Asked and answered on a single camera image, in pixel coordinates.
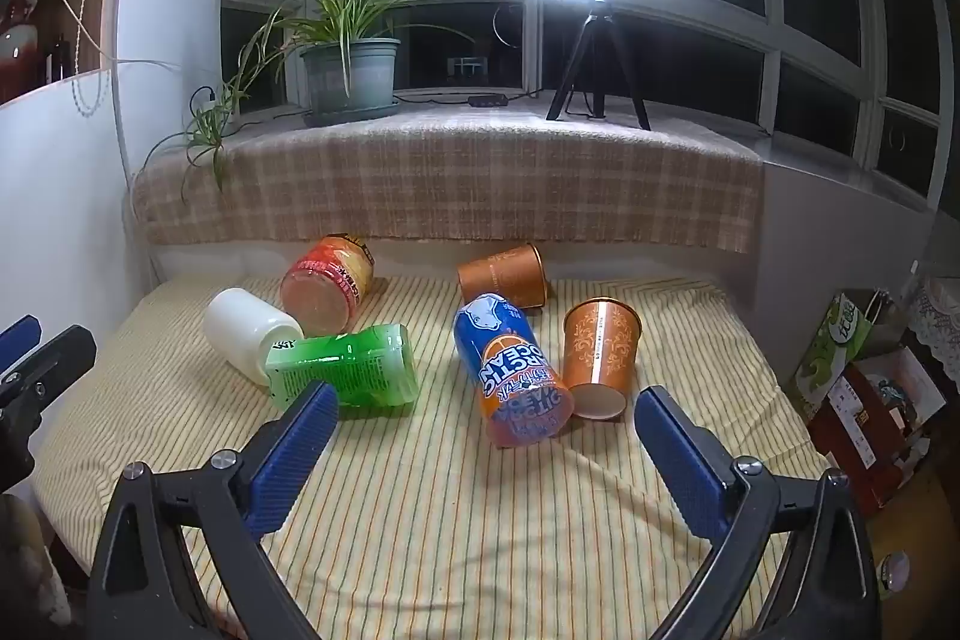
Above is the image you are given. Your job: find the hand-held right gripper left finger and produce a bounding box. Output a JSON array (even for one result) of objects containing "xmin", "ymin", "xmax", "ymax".
[{"xmin": 86, "ymin": 380, "xmax": 340, "ymax": 640}]

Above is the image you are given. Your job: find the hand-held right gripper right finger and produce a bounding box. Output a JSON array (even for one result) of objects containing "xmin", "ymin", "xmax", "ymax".
[{"xmin": 634, "ymin": 385, "xmax": 883, "ymax": 640}]

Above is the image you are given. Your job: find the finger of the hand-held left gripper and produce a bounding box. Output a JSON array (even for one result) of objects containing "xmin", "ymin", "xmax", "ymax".
[
  {"xmin": 0, "ymin": 324, "xmax": 98, "ymax": 422},
  {"xmin": 0, "ymin": 314, "xmax": 43, "ymax": 378}
]

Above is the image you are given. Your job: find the green translucent plastic cup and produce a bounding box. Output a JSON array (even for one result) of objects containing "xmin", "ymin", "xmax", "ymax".
[{"xmin": 264, "ymin": 323, "xmax": 419, "ymax": 420}]

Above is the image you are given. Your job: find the copper paper cup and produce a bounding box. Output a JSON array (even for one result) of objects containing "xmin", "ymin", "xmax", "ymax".
[
  {"xmin": 457, "ymin": 242, "xmax": 551, "ymax": 312},
  {"xmin": 562, "ymin": 297, "xmax": 644, "ymax": 422}
]

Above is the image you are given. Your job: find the white plastic cup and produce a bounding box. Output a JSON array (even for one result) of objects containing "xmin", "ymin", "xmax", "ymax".
[{"xmin": 204, "ymin": 287, "xmax": 305, "ymax": 384}]

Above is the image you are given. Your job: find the red translucent plastic cup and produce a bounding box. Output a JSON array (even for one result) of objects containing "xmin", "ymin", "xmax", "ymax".
[{"xmin": 280, "ymin": 233, "xmax": 376, "ymax": 338}]

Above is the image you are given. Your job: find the blue orange printed cup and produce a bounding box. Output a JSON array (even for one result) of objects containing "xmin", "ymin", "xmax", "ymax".
[{"xmin": 452, "ymin": 293, "xmax": 576, "ymax": 448}]

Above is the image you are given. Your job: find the white board panel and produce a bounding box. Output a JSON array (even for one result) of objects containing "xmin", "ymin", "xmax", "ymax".
[{"xmin": 0, "ymin": 68, "xmax": 127, "ymax": 352}]

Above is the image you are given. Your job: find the yellow striped bed sheet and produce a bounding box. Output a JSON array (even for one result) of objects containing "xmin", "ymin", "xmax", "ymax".
[{"xmin": 34, "ymin": 272, "xmax": 833, "ymax": 640}]

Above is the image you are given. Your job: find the red cardboard box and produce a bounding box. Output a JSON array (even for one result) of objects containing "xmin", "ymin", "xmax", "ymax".
[{"xmin": 808, "ymin": 347, "xmax": 948, "ymax": 515}]

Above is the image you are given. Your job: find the green paper bag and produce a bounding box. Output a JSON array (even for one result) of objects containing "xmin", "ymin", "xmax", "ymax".
[{"xmin": 793, "ymin": 289, "xmax": 892, "ymax": 422}]

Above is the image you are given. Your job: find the white lace cloth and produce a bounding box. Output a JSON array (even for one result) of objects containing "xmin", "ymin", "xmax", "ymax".
[{"xmin": 909, "ymin": 276, "xmax": 960, "ymax": 365}]

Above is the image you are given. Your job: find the beige checked blanket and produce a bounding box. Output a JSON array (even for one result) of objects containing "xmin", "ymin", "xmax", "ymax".
[{"xmin": 131, "ymin": 106, "xmax": 766, "ymax": 256}]

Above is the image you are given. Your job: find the grey plant saucer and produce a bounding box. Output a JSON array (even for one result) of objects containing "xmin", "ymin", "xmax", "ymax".
[{"xmin": 302, "ymin": 97, "xmax": 401, "ymax": 130}]

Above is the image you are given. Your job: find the potted spider plant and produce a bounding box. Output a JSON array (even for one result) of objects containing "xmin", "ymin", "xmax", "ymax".
[{"xmin": 142, "ymin": 0, "xmax": 479, "ymax": 195}]

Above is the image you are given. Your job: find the black tripod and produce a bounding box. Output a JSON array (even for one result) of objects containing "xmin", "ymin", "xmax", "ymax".
[{"xmin": 546, "ymin": 0, "xmax": 652, "ymax": 132}]

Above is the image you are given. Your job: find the white cable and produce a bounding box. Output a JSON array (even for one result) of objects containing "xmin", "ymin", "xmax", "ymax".
[{"xmin": 33, "ymin": 0, "xmax": 182, "ymax": 73}]

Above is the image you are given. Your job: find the black cable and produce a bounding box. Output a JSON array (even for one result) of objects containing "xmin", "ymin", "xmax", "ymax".
[{"xmin": 396, "ymin": 89, "xmax": 545, "ymax": 106}]

